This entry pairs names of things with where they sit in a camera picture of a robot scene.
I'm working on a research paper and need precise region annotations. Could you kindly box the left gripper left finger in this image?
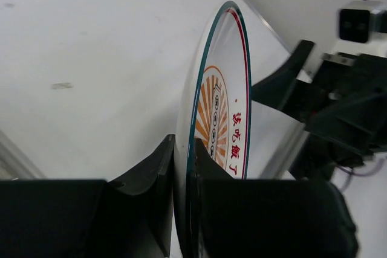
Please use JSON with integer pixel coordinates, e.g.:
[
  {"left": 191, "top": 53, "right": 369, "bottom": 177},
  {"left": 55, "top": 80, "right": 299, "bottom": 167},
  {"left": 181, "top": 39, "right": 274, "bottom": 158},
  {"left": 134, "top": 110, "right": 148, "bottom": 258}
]
[{"left": 108, "top": 134, "right": 175, "bottom": 257}]

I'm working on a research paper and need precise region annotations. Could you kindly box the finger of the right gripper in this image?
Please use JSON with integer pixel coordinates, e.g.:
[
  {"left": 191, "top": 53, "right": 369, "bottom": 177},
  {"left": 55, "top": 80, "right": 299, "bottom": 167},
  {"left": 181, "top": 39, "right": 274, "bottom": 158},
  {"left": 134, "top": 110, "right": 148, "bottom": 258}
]
[{"left": 251, "top": 40, "right": 316, "bottom": 123}]

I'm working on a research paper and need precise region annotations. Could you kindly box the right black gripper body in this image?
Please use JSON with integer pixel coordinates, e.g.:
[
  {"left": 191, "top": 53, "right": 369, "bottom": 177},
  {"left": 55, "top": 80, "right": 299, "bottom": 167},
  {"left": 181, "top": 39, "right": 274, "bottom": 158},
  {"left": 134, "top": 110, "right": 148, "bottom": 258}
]
[{"left": 290, "top": 54, "right": 386, "bottom": 179}]

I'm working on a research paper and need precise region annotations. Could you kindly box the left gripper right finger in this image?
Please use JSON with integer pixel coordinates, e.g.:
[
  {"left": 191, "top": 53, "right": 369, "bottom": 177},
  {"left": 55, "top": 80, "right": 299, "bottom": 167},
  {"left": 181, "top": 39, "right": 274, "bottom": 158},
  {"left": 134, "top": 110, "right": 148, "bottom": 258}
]
[{"left": 191, "top": 139, "right": 359, "bottom": 257}]

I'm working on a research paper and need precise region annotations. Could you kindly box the orange sunburst plate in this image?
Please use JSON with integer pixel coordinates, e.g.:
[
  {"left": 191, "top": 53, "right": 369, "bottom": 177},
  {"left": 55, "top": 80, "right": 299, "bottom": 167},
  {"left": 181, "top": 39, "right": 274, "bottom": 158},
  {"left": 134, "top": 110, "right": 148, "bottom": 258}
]
[{"left": 174, "top": 1, "right": 298, "bottom": 257}]

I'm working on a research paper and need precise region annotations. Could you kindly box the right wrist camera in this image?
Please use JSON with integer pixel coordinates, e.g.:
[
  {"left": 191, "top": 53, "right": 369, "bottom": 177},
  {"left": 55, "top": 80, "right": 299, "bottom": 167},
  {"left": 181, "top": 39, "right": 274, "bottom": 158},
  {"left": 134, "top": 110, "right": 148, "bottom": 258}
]
[{"left": 337, "top": 1, "right": 386, "bottom": 44}]

